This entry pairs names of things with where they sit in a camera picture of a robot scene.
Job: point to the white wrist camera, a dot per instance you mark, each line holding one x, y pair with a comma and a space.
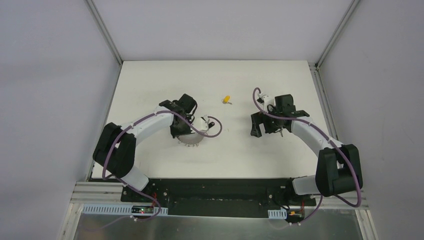
264, 99
203, 123

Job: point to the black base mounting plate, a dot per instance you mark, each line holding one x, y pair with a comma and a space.
214, 197

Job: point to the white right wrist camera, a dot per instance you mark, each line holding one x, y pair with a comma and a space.
264, 99

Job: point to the yellow key tag with key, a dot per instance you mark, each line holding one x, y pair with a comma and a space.
226, 100

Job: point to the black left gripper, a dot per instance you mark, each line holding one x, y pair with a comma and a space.
180, 129

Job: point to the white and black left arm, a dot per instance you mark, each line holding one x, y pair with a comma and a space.
116, 147

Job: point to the white slotted cable duct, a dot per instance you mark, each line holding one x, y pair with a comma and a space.
124, 210

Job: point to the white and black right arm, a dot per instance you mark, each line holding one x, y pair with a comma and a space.
338, 168

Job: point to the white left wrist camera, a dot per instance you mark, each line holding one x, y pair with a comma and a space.
203, 123

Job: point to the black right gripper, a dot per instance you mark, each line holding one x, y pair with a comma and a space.
261, 122

